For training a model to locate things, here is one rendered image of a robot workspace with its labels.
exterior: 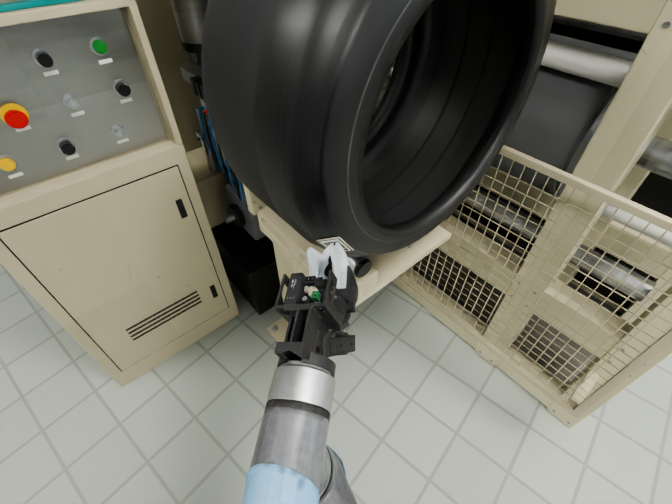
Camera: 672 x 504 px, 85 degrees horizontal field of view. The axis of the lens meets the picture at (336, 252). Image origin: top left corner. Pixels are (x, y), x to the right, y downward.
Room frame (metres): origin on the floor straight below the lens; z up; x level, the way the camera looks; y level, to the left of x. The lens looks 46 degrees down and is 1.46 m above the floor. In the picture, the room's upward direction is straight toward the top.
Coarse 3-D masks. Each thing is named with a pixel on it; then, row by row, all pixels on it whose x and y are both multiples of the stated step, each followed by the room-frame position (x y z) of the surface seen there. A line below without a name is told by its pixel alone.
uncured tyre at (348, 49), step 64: (256, 0) 0.50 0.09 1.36; (320, 0) 0.44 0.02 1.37; (384, 0) 0.44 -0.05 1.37; (448, 0) 0.91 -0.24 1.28; (512, 0) 0.79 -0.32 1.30; (256, 64) 0.46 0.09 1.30; (320, 64) 0.41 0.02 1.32; (384, 64) 0.43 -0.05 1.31; (448, 64) 0.90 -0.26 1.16; (512, 64) 0.78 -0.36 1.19; (256, 128) 0.44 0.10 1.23; (320, 128) 0.40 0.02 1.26; (384, 128) 0.87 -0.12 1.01; (448, 128) 0.82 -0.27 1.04; (512, 128) 0.71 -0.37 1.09; (256, 192) 0.50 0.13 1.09; (320, 192) 0.39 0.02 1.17; (384, 192) 0.73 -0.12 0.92; (448, 192) 0.62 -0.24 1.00
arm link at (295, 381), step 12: (276, 372) 0.19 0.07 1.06; (288, 372) 0.19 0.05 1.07; (300, 372) 0.19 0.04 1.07; (312, 372) 0.19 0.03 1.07; (324, 372) 0.19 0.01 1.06; (276, 384) 0.18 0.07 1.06; (288, 384) 0.17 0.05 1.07; (300, 384) 0.17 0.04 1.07; (312, 384) 0.17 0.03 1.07; (324, 384) 0.18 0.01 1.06; (276, 396) 0.16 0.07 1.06; (288, 396) 0.16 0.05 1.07; (300, 396) 0.16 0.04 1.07; (312, 396) 0.16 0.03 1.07; (324, 396) 0.17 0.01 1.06; (324, 408) 0.15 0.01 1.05
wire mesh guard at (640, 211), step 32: (544, 192) 0.70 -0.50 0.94; (608, 192) 0.62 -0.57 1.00; (480, 224) 0.79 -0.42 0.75; (512, 224) 0.73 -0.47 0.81; (416, 288) 0.90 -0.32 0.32; (608, 288) 0.53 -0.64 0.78; (480, 320) 0.70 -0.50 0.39; (544, 352) 0.55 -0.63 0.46; (576, 352) 0.50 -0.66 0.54; (608, 352) 0.47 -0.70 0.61; (640, 352) 0.43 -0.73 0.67; (544, 384) 0.51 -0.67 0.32; (576, 384) 0.46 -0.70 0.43; (608, 384) 0.42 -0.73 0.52; (576, 416) 0.41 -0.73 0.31
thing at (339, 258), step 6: (330, 246) 0.36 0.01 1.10; (336, 246) 0.40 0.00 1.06; (330, 252) 0.35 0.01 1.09; (336, 252) 0.36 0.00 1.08; (342, 252) 0.39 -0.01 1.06; (336, 258) 0.36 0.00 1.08; (342, 258) 0.37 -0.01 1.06; (336, 264) 0.35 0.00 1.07; (342, 264) 0.36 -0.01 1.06; (348, 264) 0.36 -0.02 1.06; (336, 270) 0.34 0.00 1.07; (342, 270) 0.35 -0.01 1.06; (336, 276) 0.33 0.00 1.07; (342, 276) 0.34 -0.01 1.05; (342, 282) 0.33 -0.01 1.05; (342, 288) 0.32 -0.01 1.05
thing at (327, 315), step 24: (288, 288) 0.29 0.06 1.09; (312, 288) 0.29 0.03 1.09; (336, 288) 0.31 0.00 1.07; (288, 312) 0.27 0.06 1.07; (312, 312) 0.25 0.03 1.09; (336, 312) 0.27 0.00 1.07; (288, 336) 0.23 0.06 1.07; (312, 336) 0.23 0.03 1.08; (288, 360) 0.21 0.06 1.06; (312, 360) 0.20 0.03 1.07
